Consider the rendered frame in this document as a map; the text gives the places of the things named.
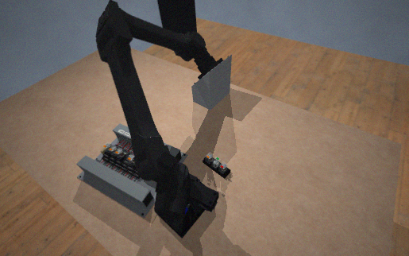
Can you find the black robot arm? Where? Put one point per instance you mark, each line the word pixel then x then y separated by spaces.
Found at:
pixel 159 166

